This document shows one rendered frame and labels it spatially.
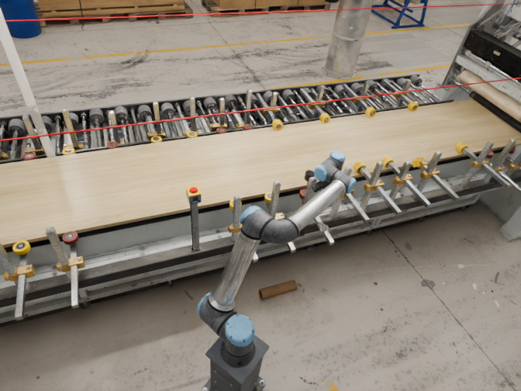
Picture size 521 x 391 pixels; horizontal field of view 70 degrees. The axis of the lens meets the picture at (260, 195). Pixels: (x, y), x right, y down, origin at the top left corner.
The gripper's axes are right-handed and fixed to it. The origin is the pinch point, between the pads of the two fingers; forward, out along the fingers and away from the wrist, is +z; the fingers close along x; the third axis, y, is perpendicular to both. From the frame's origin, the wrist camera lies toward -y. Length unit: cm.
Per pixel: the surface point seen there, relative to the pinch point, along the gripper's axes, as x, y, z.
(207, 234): 23, -70, 39
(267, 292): -4, -30, 93
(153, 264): 4, -109, 31
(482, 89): 91, 224, -5
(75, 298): -16, -151, 17
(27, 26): 541, -224, 83
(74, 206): 45, -148, 10
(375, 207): 7, 57, 31
